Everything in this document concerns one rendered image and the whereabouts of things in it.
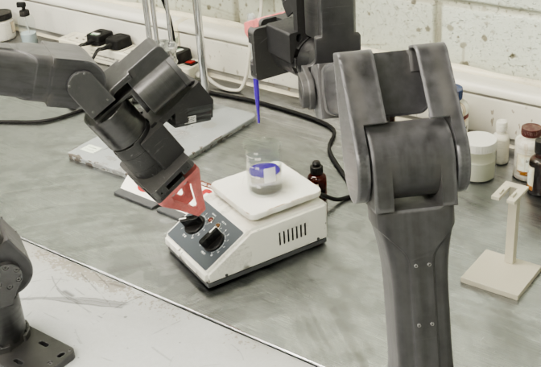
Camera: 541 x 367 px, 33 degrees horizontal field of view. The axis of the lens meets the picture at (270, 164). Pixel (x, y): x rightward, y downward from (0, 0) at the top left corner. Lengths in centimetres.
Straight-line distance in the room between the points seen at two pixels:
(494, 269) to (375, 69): 58
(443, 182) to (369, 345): 45
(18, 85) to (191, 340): 38
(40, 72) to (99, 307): 36
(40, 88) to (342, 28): 34
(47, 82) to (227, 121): 70
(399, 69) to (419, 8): 87
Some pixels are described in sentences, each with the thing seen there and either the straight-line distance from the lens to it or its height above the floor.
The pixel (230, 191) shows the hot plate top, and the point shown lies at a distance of 130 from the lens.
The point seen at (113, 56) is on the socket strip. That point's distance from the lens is 203.
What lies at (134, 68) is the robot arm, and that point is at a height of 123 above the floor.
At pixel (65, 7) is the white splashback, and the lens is 220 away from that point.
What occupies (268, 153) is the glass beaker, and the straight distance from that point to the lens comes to 124.
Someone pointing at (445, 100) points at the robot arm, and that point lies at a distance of 74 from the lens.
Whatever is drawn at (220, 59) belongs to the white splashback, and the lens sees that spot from 189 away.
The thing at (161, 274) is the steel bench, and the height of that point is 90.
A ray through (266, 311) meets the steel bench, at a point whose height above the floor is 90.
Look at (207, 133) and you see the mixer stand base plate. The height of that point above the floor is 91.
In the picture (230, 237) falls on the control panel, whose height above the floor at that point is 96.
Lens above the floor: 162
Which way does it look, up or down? 27 degrees down
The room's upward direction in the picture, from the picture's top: 4 degrees counter-clockwise
